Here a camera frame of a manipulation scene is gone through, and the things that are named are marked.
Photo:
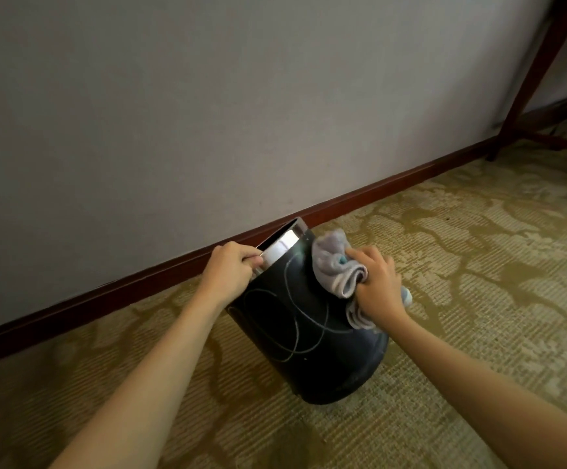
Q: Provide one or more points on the person's right hand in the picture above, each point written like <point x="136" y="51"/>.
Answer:
<point x="380" y="291"/>

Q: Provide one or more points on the person's left hand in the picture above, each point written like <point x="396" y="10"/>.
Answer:
<point x="226" y="276"/>

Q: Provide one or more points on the person's right thumb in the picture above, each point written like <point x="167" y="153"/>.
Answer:
<point x="361" y="293"/>

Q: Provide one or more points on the person's left thumb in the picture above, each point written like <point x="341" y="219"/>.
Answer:
<point x="252" y="261"/>

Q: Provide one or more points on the grey cleaning cloth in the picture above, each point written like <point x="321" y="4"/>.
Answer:
<point x="335" y="273"/>

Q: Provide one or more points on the black round waste bin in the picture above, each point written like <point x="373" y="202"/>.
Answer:
<point x="308" y="327"/>

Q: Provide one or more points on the person's right forearm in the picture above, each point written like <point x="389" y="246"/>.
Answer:
<point x="489" y="385"/>

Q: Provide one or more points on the person's left forearm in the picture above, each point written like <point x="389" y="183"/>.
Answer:
<point x="141" y="385"/>

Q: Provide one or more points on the dark red wooden baseboard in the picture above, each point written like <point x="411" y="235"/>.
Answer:
<point x="215" y="258"/>

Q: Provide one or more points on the dark wooden table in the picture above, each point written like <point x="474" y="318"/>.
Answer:
<point x="533" y="68"/>

